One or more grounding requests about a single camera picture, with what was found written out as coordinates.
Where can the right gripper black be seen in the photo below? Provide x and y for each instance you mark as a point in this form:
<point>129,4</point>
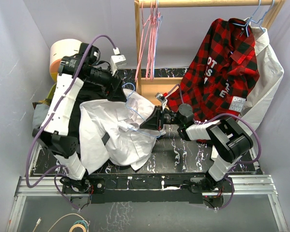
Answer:
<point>155,121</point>

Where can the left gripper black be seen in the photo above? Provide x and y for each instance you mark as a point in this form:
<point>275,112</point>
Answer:
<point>116,94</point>

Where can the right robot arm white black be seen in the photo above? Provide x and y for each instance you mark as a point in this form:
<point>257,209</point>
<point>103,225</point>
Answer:
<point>227,136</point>

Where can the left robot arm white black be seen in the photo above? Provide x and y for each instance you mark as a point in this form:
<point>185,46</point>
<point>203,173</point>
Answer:
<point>80,64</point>

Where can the red black plaid shirt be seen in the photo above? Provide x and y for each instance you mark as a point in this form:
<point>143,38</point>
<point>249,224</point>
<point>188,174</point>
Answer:
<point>222,74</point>

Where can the cream white hanging shirt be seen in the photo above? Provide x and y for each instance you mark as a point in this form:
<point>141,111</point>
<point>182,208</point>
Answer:
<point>253,108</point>

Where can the black garment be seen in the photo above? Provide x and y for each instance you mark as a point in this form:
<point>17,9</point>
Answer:
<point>88,92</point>

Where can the wooden clothes rack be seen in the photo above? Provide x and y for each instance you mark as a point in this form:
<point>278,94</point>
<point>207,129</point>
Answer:
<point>148,88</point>

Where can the olive green basket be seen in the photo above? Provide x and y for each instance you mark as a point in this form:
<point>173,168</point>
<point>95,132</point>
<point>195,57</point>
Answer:
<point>47,101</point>

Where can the cream orange yellow cylinder container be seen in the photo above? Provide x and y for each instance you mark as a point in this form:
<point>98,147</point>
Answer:
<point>61,48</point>

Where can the grey garment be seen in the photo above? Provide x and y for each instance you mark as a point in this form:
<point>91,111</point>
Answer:
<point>40,113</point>

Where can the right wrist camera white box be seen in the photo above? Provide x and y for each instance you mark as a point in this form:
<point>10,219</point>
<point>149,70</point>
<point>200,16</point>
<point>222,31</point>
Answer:
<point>162,99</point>

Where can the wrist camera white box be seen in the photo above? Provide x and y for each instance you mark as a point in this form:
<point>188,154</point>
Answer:
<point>162,99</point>
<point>116,61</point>

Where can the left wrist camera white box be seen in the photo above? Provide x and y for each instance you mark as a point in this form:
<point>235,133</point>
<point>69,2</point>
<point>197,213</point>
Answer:
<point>116,61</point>

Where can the pink wire hanger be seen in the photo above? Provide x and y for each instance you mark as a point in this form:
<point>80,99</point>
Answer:
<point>149,35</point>

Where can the aluminium frame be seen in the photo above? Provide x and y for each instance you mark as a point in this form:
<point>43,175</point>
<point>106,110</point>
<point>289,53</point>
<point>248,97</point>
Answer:
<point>254,207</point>

